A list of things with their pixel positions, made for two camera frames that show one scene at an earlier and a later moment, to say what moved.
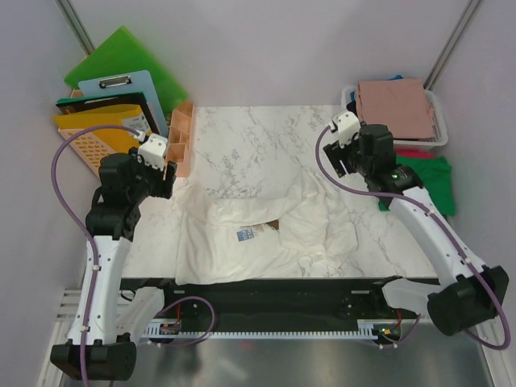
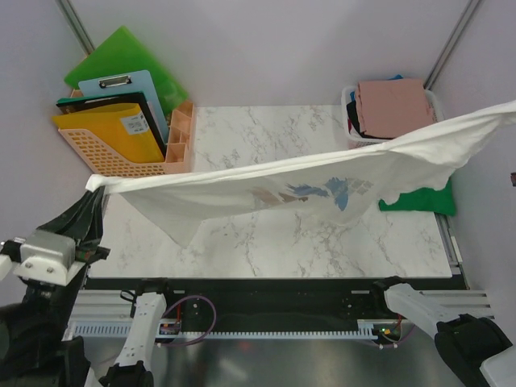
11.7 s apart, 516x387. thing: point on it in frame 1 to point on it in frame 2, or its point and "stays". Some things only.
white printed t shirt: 305,230 to 327,191
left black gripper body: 151,182 to 82,256
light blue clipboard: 132,83 stays
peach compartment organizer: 180,137 stays
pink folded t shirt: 400,104 stays
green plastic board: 123,52 stays
